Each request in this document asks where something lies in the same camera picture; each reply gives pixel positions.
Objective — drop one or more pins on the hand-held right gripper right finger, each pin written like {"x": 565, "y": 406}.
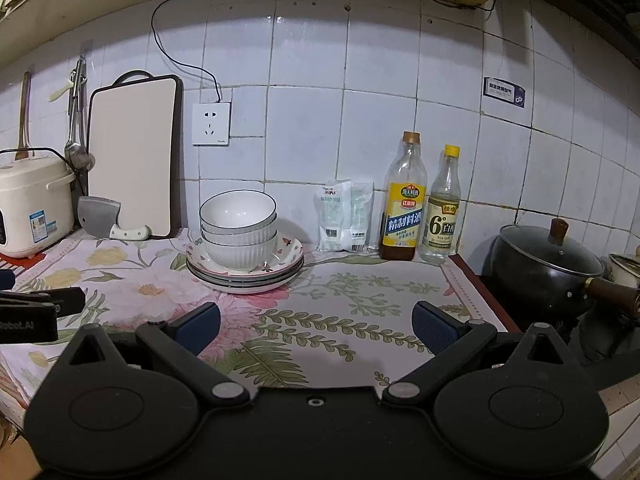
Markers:
{"x": 435, "y": 327}

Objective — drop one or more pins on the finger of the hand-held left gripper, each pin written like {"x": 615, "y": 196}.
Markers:
{"x": 6, "y": 280}
{"x": 50, "y": 300}

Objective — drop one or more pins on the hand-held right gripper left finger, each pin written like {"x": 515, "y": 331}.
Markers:
{"x": 200, "y": 327}

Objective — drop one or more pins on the white sun print plate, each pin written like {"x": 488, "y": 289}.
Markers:
{"x": 250, "y": 289}

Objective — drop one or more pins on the blue egg print plate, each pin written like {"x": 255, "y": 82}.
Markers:
{"x": 255, "y": 282}

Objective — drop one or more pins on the white black-rimmed bowl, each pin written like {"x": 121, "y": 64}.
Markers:
{"x": 240, "y": 260}
{"x": 237, "y": 210}
{"x": 250, "y": 240}

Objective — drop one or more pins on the pink rimmed plate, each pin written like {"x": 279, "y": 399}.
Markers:
{"x": 260, "y": 276}

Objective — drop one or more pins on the pink rabbit print plate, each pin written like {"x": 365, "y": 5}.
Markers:
{"x": 290, "y": 250}

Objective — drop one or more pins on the white rice cooker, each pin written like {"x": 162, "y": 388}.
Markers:
{"x": 30, "y": 200}

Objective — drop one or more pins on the clear vinegar bottle yellow cap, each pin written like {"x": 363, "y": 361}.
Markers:
{"x": 440, "y": 230}

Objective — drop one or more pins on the yellow label cooking wine bottle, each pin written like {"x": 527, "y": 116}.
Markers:
{"x": 402, "y": 225}

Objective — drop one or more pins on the floral tablecloth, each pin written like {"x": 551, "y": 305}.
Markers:
{"x": 325, "y": 310}

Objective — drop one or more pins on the black pot with lid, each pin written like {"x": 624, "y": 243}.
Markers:
{"x": 540, "y": 270}

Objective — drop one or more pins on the clear plastic packet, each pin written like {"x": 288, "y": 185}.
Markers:
{"x": 361, "y": 215}

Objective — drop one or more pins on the hanging metal ladle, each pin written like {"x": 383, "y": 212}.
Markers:
{"x": 79, "y": 157}

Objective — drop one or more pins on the white salt packet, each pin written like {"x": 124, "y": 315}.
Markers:
{"x": 332, "y": 215}

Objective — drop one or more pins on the black gas stove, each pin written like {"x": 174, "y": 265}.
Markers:
{"x": 590, "y": 335}

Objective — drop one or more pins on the wooden spatula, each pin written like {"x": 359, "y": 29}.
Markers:
{"x": 22, "y": 120}

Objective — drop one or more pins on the white cutting board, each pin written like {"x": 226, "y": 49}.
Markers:
{"x": 132, "y": 160}

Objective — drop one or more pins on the small cream pot with lid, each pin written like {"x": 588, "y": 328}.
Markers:
{"x": 625, "y": 267}

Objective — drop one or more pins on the white wall socket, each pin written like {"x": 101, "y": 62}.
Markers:
{"x": 212, "y": 125}

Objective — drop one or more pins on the dark wall sticker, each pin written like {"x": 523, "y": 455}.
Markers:
{"x": 502, "y": 92}

